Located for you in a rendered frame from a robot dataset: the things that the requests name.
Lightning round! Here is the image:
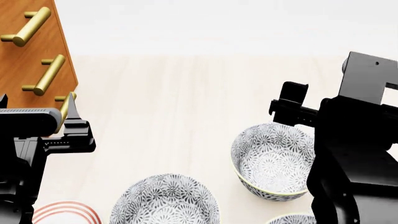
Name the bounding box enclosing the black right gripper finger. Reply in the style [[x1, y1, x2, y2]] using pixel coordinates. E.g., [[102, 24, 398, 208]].
[[277, 81, 309, 106]]

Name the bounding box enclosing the black white floral patterned bowl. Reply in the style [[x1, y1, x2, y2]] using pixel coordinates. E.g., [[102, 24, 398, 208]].
[[108, 172, 222, 224], [264, 213, 318, 224], [230, 123, 317, 203]]

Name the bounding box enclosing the wooden drawer cabinet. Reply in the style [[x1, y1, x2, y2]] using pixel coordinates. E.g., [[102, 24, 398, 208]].
[[0, 0, 79, 110]]

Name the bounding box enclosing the white plate with red rings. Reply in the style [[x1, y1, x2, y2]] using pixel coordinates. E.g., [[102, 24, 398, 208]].
[[30, 200, 102, 224]]

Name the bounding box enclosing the brass bar drawer handle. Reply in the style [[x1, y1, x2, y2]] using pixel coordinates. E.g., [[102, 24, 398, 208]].
[[21, 54, 67, 97], [0, 6, 52, 48], [52, 91, 78, 135]]

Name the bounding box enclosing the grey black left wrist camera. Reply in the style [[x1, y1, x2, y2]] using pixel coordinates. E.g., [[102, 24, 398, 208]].
[[0, 106, 63, 139]]

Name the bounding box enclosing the black right wrist camera bracket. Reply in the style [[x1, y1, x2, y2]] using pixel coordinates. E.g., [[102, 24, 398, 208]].
[[338, 50, 398, 106]]

